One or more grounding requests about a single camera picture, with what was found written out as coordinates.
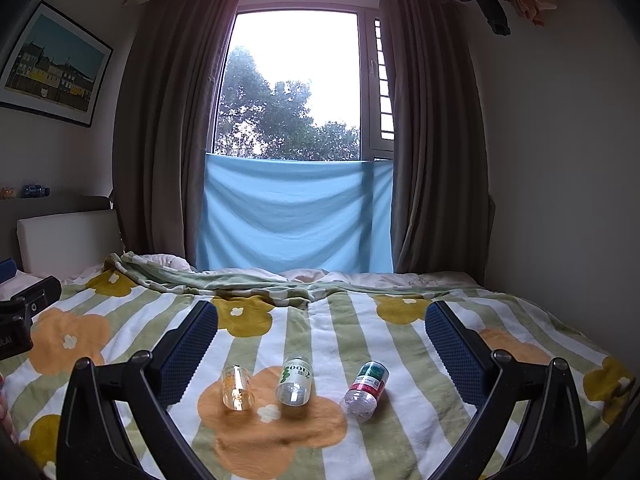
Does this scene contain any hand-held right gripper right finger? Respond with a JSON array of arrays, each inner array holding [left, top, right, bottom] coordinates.
[[425, 301, 587, 480]]

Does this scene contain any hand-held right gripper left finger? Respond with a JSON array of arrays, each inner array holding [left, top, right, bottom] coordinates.
[[56, 300, 220, 480]]

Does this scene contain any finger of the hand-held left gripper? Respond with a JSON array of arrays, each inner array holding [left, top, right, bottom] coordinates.
[[0, 258, 63, 315]]

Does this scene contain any clear glass cup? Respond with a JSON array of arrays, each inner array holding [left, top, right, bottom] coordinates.
[[220, 364, 255, 412]]

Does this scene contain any white padded headboard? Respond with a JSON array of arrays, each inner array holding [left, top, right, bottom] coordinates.
[[17, 209, 123, 276]]

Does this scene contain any clear bottle with red label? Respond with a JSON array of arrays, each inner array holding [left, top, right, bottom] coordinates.
[[340, 360, 390, 422]]

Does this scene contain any clear bottle with green label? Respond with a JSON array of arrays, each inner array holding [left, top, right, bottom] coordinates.
[[276, 354, 315, 407]]

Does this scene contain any flower print striped blanket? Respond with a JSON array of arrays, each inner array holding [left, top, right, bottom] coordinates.
[[0, 251, 637, 480]]

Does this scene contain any white pink quilt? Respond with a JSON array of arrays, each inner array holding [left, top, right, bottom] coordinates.
[[0, 254, 481, 306]]

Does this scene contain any light blue cloth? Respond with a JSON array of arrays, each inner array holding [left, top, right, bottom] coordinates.
[[196, 154, 395, 273]]

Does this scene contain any brown curtain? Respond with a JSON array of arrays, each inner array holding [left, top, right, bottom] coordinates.
[[112, 0, 244, 272], [379, 0, 497, 286]]

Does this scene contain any framed building picture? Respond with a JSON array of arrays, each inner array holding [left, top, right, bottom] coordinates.
[[0, 0, 114, 128]]

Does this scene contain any window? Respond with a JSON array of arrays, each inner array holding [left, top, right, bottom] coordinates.
[[212, 0, 396, 162]]

